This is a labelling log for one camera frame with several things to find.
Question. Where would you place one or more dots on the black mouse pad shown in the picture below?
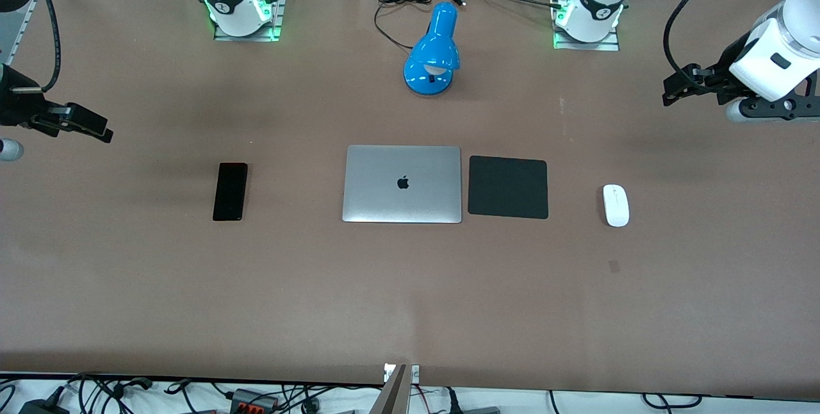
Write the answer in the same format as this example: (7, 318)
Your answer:
(508, 187)

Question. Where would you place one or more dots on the black power adapter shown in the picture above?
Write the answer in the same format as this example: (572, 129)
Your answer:
(41, 406)

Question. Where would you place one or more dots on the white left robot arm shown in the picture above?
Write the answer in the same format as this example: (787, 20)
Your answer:
(781, 39)

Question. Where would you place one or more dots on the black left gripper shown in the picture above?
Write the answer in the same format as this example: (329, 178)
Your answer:
(716, 78)

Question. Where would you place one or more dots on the silver closed laptop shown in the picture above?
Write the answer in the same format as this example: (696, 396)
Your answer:
(401, 183)

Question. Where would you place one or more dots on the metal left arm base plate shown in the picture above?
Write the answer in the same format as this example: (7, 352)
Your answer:
(586, 46)

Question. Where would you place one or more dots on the front camera mount bracket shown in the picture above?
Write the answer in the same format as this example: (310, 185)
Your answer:
(394, 395)

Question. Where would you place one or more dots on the blue desk lamp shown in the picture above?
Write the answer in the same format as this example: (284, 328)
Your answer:
(435, 49)

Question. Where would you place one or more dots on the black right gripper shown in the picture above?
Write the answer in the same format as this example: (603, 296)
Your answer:
(14, 104)

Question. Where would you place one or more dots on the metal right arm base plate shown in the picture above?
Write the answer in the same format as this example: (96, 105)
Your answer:
(246, 37)

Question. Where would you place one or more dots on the orange black connector block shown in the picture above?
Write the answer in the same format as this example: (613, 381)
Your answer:
(253, 401)

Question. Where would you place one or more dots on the black smartphone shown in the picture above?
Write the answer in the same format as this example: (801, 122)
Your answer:
(230, 191)

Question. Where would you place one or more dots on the white computer mouse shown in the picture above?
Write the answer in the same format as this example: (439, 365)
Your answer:
(616, 206)

